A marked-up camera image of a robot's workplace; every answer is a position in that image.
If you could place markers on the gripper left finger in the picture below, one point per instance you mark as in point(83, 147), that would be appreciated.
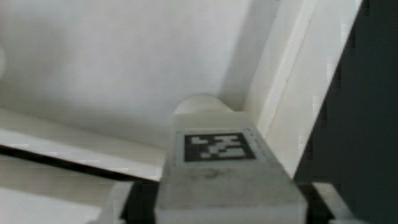
point(129, 207)

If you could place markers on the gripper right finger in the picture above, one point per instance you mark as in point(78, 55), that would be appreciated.
point(328, 210)

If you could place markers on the white leg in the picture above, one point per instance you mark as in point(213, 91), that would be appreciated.
point(225, 186)

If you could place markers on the white square table top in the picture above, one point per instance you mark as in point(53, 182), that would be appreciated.
point(106, 59)

